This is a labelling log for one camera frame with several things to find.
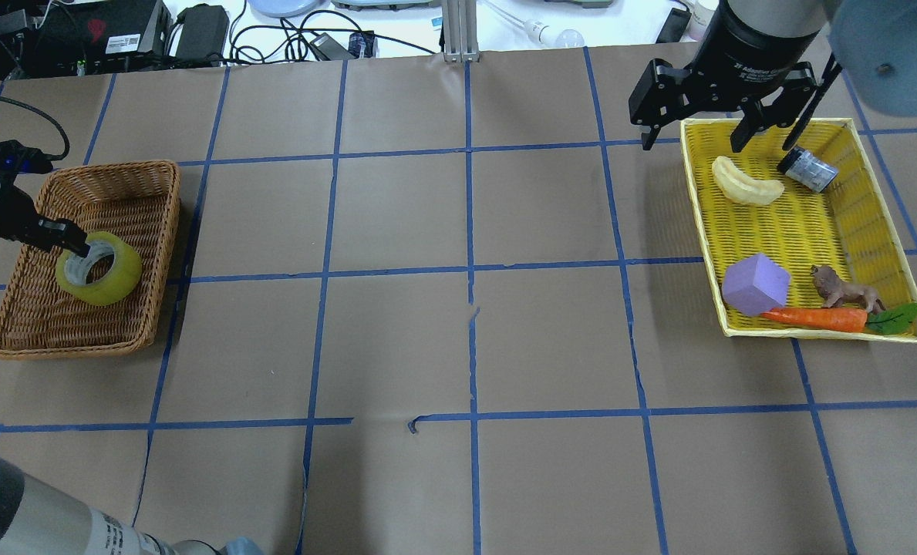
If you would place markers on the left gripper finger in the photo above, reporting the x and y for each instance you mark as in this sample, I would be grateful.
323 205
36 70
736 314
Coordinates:
63 234

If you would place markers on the yellow tape roll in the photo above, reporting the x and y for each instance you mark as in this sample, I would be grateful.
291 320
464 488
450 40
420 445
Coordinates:
72 271

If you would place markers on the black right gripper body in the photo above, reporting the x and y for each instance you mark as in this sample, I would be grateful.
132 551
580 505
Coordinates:
745 48

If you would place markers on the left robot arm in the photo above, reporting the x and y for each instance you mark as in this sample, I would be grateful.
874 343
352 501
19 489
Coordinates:
38 519

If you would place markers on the black electronics box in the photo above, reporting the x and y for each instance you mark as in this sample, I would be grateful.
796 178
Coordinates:
99 38

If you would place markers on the toy banana slice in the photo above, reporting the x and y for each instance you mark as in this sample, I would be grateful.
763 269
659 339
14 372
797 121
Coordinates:
741 188

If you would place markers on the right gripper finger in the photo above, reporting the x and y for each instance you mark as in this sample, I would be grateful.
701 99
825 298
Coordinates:
658 99
779 104

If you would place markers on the aluminium frame post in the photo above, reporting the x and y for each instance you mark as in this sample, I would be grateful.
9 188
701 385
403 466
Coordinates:
460 31

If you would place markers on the purple foam block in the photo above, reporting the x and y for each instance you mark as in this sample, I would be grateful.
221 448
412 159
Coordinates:
756 285

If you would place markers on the toy lion figure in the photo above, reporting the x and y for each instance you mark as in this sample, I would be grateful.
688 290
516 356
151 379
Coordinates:
837 292

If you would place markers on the brown wicker basket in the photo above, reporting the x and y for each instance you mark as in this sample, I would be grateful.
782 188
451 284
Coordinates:
136 201

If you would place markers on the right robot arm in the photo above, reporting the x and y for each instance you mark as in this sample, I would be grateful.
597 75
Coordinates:
874 42

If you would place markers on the toy carrot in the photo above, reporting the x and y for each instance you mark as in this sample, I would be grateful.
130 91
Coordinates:
886 323

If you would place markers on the black power adapter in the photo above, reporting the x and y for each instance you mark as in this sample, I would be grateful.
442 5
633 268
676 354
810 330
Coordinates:
360 45

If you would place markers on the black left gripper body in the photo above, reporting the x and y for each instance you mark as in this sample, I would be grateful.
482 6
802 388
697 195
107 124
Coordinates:
5 213

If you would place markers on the small labelled jar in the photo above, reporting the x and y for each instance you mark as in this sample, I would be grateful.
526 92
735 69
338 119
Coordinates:
802 165

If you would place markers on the yellow woven basket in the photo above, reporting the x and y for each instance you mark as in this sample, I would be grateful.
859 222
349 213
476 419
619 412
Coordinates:
847 227

